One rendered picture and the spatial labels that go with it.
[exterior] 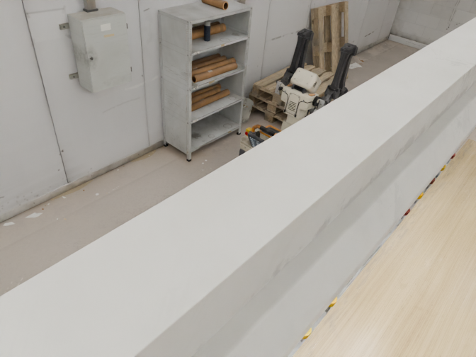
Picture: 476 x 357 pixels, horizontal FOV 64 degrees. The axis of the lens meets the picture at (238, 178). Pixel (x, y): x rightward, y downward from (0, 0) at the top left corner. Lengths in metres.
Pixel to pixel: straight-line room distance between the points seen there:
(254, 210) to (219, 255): 0.04
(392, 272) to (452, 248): 0.50
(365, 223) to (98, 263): 0.26
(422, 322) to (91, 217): 2.85
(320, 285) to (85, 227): 3.51
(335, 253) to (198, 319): 0.17
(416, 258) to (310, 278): 2.28
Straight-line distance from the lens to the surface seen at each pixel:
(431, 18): 9.31
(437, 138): 0.57
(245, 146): 3.40
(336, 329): 2.11
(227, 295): 0.23
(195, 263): 0.21
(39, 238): 3.81
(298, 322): 0.33
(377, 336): 2.16
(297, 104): 3.33
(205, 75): 4.15
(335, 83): 3.36
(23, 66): 3.52
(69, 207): 4.02
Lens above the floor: 2.63
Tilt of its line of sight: 38 degrees down
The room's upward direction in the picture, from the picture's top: 6 degrees clockwise
